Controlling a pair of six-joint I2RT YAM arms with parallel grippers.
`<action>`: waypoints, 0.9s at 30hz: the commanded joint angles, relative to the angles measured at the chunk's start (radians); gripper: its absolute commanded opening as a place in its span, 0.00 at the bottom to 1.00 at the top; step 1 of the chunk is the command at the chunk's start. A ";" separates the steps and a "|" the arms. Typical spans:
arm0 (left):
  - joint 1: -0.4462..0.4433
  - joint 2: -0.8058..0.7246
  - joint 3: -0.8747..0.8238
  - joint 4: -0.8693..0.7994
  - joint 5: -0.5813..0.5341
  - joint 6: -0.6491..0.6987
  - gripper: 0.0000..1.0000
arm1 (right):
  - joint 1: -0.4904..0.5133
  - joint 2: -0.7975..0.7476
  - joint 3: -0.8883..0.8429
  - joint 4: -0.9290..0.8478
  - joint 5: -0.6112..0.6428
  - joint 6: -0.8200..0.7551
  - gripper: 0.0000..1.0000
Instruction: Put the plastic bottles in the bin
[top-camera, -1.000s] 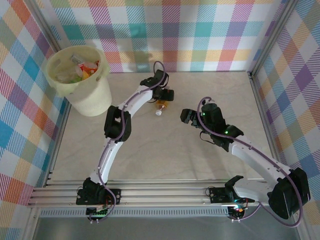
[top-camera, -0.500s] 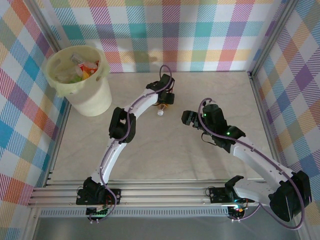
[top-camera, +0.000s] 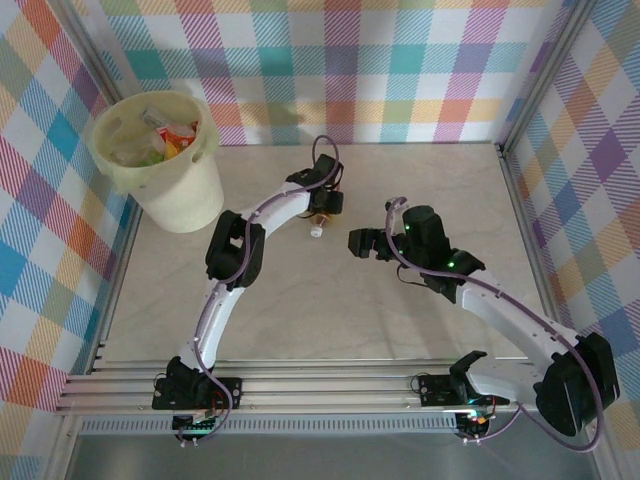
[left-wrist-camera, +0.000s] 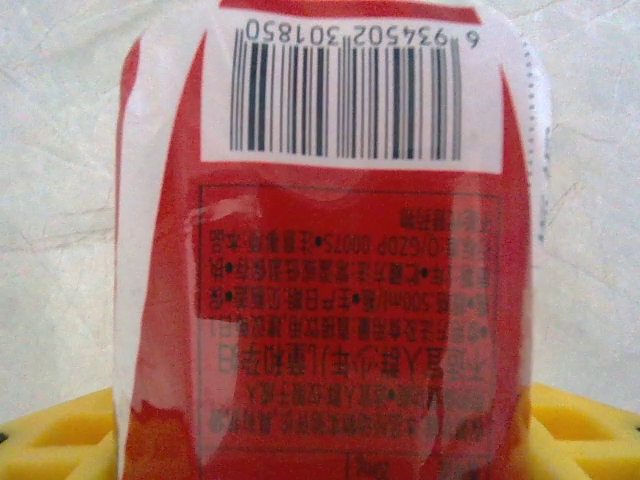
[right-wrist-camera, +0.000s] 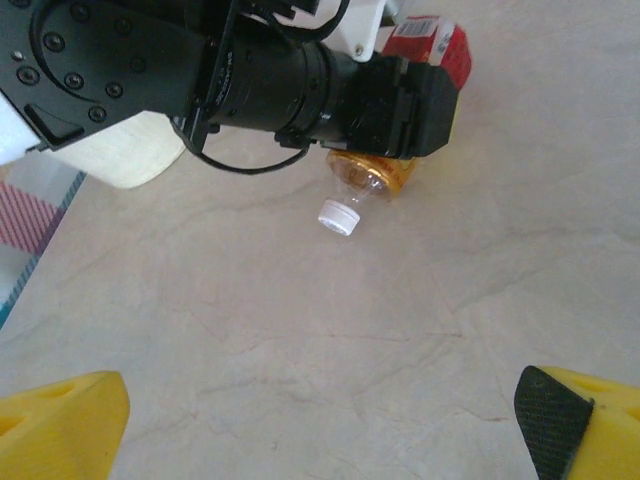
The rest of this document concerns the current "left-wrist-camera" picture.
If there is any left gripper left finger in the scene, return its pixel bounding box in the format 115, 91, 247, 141
0, 387, 121, 480

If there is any red label tea bottle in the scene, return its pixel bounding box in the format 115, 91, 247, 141
113, 0, 554, 480

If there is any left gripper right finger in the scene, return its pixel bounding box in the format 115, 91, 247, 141
519, 382, 640, 480

